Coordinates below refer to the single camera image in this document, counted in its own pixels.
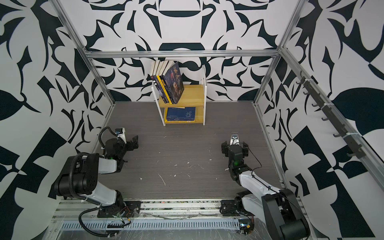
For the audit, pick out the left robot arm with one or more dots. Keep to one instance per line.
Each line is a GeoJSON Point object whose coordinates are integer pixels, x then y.
{"type": "Point", "coordinates": [79, 176]}

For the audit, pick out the white wooden bookshelf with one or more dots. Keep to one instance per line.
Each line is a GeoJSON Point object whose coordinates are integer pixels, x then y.
{"type": "Point", "coordinates": [193, 96]}

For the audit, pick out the purple Guiguzi portrait book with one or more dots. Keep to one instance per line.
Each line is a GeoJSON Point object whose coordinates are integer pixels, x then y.
{"type": "Point", "coordinates": [159, 87]}

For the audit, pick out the aluminium frame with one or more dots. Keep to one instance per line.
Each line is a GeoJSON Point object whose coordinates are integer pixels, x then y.
{"type": "Point", "coordinates": [371, 161]}

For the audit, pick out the black book leaning on shelf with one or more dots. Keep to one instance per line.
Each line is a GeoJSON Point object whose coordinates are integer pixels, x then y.
{"type": "Point", "coordinates": [153, 71]}

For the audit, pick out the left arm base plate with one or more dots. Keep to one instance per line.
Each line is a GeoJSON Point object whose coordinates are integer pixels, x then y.
{"type": "Point", "coordinates": [120, 209]}

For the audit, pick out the navy book yellow label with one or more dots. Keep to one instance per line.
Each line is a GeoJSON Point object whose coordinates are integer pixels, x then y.
{"type": "Point", "coordinates": [181, 114]}

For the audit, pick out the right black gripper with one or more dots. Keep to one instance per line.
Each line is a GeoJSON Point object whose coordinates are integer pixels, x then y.
{"type": "Point", "coordinates": [227, 149]}

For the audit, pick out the yellow book in shelf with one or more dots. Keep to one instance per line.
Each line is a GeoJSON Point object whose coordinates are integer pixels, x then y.
{"type": "Point", "coordinates": [197, 118]}

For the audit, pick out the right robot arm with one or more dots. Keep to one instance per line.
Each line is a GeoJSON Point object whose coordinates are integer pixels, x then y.
{"type": "Point", "coordinates": [278, 209]}

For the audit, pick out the white cable duct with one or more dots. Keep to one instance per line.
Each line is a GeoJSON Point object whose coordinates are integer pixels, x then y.
{"type": "Point", "coordinates": [136, 225]}

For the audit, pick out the small electronics board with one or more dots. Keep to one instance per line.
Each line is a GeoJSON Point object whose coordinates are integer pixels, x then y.
{"type": "Point", "coordinates": [246, 226]}

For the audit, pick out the black Murphy's law book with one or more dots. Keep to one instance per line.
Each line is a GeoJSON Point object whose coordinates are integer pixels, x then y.
{"type": "Point", "coordinates": [166, 76]}

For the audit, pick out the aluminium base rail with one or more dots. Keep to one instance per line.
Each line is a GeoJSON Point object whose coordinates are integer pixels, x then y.
{"type": "Point", "coordinates": [149, 208]}

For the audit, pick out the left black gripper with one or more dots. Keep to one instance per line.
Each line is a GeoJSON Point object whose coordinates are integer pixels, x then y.
{"type": "Point", "coordinates": [134, 144]}

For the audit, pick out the yellow cartoon cover book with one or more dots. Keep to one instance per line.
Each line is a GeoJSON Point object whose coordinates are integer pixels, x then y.
{"type": "Point", "coordinates": [160, 70]}

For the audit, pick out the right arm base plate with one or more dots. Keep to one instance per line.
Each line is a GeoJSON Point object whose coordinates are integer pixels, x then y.
{"type": "Point", "coordinates": [231, 207]}

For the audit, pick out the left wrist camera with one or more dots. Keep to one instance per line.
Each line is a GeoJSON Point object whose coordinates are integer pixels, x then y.
{"type": "Point", "coordinates": [120, 132]}

